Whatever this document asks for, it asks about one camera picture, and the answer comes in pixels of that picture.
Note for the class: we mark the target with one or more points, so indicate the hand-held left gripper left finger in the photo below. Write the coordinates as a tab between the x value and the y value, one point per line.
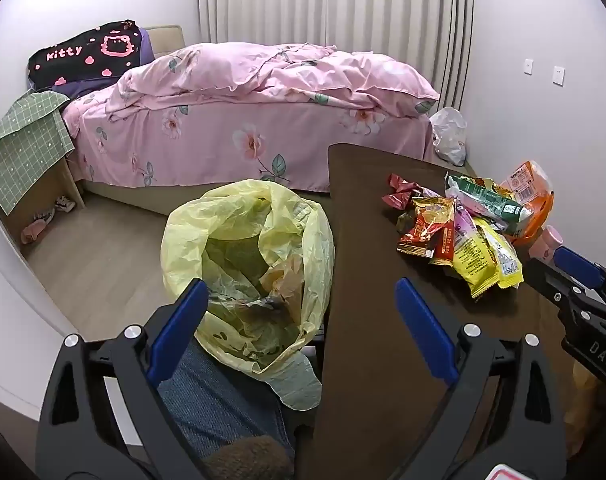
183	320

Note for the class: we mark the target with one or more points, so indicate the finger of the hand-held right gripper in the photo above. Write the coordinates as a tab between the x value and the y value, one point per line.
545	280
575	265

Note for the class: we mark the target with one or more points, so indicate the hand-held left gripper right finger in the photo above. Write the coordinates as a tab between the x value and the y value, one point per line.
423	330

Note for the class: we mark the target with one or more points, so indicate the pile of snack wrappers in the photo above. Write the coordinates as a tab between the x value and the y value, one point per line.
475	260

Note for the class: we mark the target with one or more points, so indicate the yellow plastic bin bag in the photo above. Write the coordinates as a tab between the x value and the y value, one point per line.
223	210

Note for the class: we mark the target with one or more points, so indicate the pink cup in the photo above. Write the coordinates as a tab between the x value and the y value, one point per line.
543	245

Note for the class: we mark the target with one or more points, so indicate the person's blue jeans leg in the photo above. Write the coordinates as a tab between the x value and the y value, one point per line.
218	400

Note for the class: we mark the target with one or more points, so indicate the beige bed base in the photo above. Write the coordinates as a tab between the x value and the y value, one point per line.
133	197

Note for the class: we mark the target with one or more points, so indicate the striped shoe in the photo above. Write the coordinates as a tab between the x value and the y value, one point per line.
45	215
65	204

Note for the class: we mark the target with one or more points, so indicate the pink slipper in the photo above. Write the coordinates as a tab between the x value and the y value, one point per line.
33	232

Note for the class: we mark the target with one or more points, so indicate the bed with pink floral duvet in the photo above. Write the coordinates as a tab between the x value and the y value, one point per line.
208	145

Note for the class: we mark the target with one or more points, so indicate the white plastic bag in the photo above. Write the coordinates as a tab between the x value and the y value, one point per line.
448	130

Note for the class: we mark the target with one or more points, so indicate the wooden bedside table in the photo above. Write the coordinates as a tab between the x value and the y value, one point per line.
38	195

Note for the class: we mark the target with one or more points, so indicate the green checked cloth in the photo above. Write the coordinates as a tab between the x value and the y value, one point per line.
23	150

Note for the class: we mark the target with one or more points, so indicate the pink floral quilt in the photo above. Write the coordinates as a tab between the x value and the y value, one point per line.
233	70

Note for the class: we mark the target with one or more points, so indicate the black cat-print pillow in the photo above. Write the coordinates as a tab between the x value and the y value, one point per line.
73	65

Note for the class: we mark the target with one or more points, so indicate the beige headboard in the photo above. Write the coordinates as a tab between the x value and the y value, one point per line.
168	40

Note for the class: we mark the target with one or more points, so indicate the white pleated curtain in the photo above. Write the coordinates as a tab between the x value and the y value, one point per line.
333	5

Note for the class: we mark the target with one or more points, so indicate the white wall socket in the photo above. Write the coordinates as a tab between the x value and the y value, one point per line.
558	75

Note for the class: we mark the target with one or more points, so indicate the white wall switch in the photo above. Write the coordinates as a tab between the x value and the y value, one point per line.
528	65

